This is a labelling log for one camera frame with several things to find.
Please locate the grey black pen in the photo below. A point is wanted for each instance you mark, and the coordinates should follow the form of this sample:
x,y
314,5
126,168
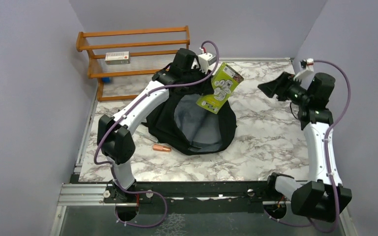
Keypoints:
x,y
153,139

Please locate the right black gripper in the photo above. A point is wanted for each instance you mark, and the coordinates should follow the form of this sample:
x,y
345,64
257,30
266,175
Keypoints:
x,y
279,86

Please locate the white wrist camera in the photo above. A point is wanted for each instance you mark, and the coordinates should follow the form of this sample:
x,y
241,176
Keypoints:
x,y
307,66
206,62

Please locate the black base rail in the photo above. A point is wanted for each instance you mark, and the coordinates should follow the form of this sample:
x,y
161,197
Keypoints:
x,y
196,197

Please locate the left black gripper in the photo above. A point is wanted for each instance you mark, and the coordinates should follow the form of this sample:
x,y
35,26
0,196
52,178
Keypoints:
x,y
205,86

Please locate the blue object under shelf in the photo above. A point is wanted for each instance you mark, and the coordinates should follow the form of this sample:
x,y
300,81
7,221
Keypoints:
x,y
106,79

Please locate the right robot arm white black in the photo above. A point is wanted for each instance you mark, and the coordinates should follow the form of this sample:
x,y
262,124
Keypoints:
x,y
323,197

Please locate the copper orange pen case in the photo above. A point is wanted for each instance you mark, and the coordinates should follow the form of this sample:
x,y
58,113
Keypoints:
x,y
161,148

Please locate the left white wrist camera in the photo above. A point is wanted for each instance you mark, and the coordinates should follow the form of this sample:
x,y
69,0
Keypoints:
x,y
206,62

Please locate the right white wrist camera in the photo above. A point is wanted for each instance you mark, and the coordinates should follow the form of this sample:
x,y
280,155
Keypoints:
x,y
307,66

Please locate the white red box on shelf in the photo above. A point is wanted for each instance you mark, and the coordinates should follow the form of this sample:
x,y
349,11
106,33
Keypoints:
x,y
116,58

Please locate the green comic book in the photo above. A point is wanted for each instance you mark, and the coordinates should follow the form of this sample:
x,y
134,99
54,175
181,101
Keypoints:
x,y
224,82

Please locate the wooden shelf rack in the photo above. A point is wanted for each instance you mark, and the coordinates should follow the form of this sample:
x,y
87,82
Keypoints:
x,y
141,63

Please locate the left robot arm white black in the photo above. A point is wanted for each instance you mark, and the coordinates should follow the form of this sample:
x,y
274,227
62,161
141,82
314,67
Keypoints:
x,y
115,144

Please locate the black student backpack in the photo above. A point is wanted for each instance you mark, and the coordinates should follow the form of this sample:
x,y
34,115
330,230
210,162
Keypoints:
x,y
189,128

